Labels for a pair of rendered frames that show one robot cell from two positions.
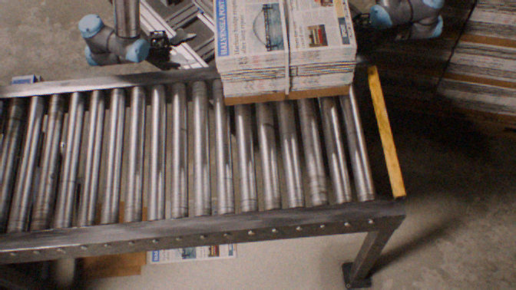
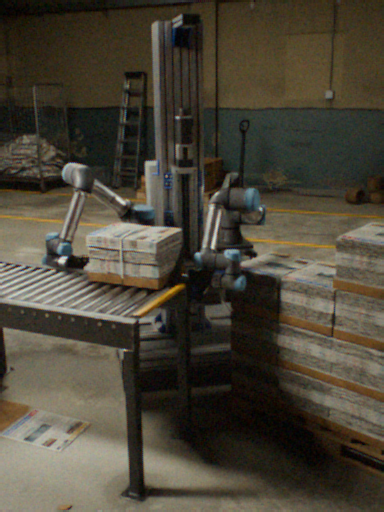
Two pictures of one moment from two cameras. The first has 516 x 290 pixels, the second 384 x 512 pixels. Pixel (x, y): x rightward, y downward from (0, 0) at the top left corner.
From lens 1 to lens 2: 2.21 m
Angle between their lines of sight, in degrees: 48
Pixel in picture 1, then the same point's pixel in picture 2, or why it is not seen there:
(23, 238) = not seen: outside the picture
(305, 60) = (130, 247)
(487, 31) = (292, 311)
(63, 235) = not seen: outside the picture
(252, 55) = (103, 236)
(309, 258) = (111, 471)
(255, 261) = (70, 458)
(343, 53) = (149, 246)
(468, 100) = (302, 397)
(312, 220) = (81, 314)
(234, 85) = (94, 262)
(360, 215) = (108, 318)
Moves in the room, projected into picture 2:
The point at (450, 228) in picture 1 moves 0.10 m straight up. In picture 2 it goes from (243, 495) to (243, 475)
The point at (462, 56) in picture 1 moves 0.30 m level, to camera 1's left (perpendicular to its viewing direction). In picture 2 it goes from (284, 338) to (224, 330)
